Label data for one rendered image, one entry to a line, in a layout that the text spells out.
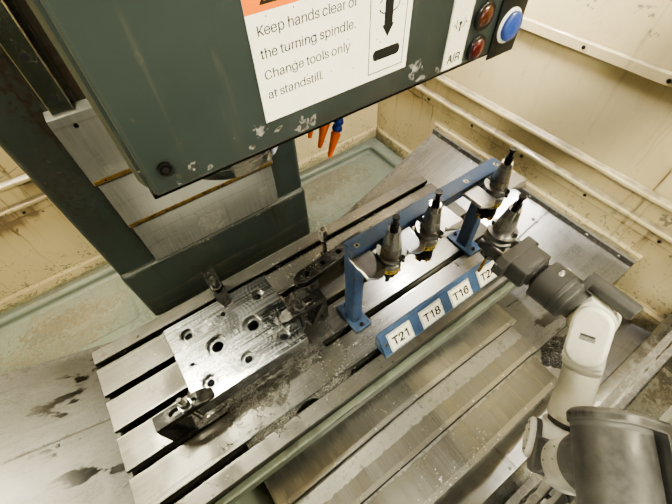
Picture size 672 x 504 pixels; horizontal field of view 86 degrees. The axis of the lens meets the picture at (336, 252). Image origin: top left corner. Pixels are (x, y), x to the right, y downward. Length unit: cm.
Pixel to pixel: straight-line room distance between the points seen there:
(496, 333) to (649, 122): 70
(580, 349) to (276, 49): 70
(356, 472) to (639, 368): 83
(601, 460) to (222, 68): 58
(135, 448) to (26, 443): 43
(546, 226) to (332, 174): 100
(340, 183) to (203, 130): 156
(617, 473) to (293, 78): 56
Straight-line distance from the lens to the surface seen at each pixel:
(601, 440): 60
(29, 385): 151
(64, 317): 178
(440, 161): 164
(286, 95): 33
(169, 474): 102
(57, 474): 137
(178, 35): 28
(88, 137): 101
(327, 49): 34
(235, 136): 33
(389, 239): 72
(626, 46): 125
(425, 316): 102
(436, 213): 77
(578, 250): 147
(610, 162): 135
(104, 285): 178
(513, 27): 51
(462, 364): 121
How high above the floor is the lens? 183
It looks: 53 degrees down
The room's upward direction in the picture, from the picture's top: 3 degrees counter-clockwise
